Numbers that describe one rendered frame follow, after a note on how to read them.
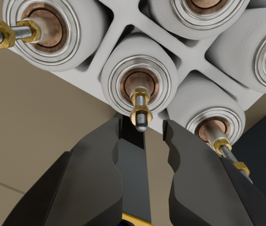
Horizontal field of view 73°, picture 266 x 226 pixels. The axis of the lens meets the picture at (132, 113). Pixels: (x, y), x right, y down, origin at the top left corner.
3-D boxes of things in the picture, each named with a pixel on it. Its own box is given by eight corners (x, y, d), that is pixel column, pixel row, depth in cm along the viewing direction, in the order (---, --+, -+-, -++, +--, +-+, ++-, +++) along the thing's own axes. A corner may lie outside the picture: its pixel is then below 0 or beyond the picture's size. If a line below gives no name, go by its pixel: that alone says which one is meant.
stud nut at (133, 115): (143, 126, 16) (144, 131, 16) (127, 118, 16) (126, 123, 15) (155, 109, 16) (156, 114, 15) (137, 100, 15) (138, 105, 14)
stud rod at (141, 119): (141, 96, 21) (144, 134, 14) (133, 93, 21) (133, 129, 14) (145, 89, 20) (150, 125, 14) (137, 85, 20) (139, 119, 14)
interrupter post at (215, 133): (208, 119, 24) (218, 134, 21) (223, 126, 25) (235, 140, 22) (198, 133, 25) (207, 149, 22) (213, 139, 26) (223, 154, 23)
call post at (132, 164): (143, 114, 52) (153, 223, 25) (131, 131, 55) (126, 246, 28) (122, 102, 50) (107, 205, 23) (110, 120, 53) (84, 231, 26)
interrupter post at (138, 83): (140, 71, 21) (141, 80, 18) (153, 86, 22) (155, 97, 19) (125, 85, 22) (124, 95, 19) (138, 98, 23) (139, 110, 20)
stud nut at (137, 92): (142, 107, 20) (142, 110, 19) (128, 100, 19) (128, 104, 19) (151, 92, 19) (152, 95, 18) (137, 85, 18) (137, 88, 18)
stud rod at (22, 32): (34, 22, 17) (-29, 26, 11) (45, 27, 18) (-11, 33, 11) (32, 32, 18) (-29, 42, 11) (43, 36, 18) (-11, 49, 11)
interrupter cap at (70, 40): (13, -30, 17) (8, -32, 16) (90, 6, 18) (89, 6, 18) (6, 48, 20) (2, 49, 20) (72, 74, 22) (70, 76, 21)
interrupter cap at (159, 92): (142, 38, 20) (142, 39, 19) (183, 87, 22) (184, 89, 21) (95, 84, 22) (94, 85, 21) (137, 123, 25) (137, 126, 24)
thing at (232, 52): (192, 19, 34) (242, 22, 18) (245, 2, 33) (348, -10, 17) (198, 68, 39) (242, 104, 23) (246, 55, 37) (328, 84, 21)
